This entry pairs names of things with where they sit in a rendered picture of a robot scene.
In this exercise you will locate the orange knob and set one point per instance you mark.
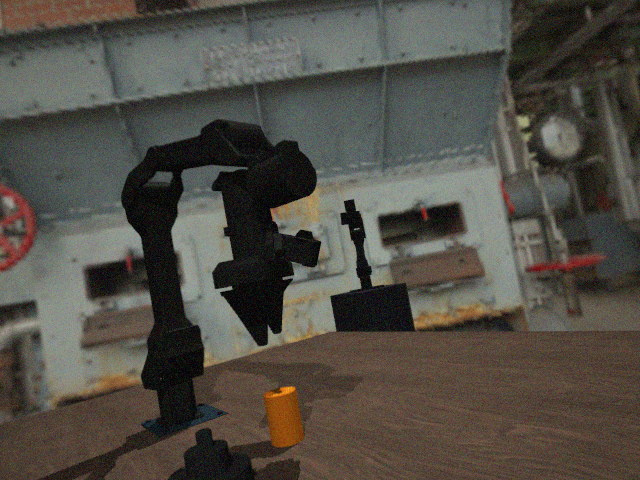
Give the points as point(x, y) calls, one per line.
point(283, 417)

